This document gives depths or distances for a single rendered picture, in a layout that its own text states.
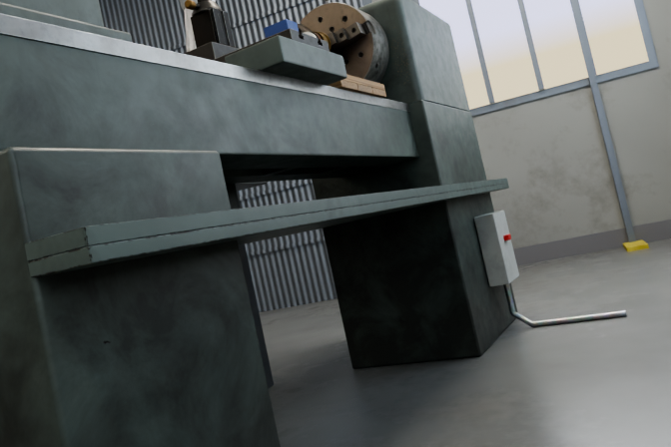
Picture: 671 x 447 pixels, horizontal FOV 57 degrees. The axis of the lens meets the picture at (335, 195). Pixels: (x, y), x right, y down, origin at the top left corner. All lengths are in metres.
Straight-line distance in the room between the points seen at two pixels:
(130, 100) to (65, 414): 0.47
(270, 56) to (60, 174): 0.62
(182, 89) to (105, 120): 0.20
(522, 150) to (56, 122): 3.81
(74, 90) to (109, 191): 0.16
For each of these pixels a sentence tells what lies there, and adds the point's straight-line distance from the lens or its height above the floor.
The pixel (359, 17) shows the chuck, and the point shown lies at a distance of 2.07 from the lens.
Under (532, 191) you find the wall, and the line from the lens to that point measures 4.46.
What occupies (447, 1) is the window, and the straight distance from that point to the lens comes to 4.68.
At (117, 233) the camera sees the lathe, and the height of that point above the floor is 0.55.
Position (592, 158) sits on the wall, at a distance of 4.46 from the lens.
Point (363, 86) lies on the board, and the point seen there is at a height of 0.88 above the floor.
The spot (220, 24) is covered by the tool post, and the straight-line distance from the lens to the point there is 1.68.
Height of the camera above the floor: 0.50
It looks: 3 degrees up
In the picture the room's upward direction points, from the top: 12 degrees counter-clockwise
